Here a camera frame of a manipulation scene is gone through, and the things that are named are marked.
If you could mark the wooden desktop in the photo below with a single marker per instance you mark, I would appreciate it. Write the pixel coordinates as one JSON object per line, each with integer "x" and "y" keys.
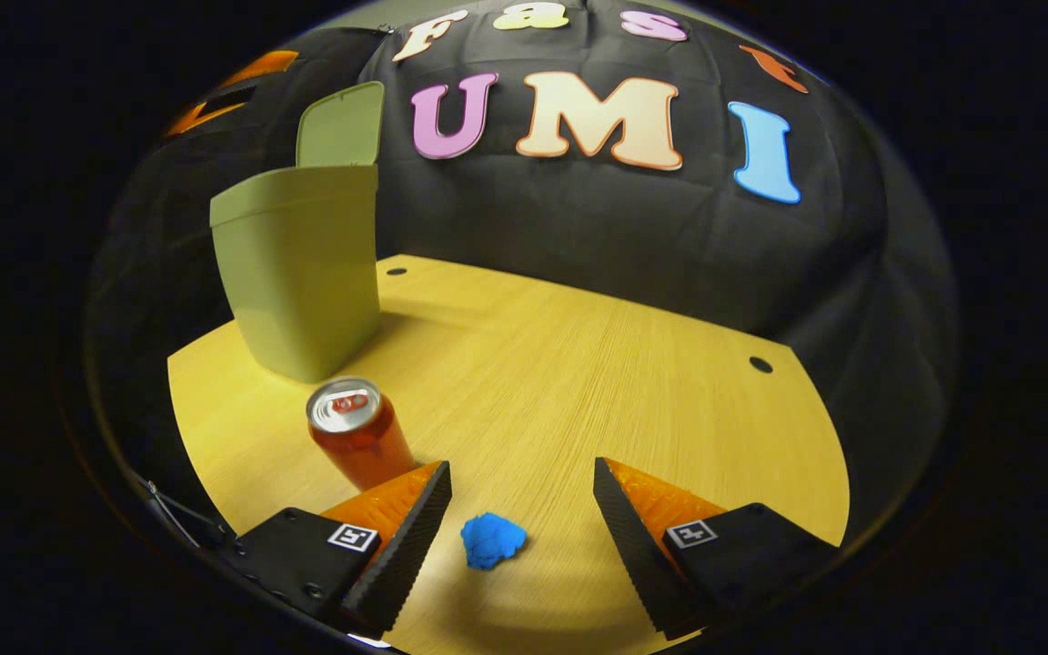
{"x": 579, "y": 400}

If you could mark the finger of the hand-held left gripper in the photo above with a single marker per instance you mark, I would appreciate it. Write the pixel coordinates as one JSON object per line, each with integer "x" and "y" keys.
{"x": 262, "y": 65}
{"x": 206, "y": 116}

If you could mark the blue paper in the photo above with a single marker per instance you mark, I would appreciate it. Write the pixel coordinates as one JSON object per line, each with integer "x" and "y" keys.
{"x": 490, "y": 541}

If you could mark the black backdrop cloth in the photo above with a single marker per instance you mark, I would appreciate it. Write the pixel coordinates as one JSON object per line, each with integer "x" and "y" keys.
{"x": 633, "y": 236}

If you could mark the red pop can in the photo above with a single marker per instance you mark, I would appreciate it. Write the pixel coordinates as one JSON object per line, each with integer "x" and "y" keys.
{"x": 365, "y": 446}

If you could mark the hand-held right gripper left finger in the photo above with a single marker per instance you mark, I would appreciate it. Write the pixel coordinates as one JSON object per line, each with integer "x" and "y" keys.
{"x": 406, "y": 555}

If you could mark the green desktop garbage bin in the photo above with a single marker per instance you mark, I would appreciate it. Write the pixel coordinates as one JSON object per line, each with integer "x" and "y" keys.
{"x": 301, "y": 273}

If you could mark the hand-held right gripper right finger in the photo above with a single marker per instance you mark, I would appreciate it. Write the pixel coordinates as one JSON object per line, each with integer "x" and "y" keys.
{"x": 638, "y": 564}

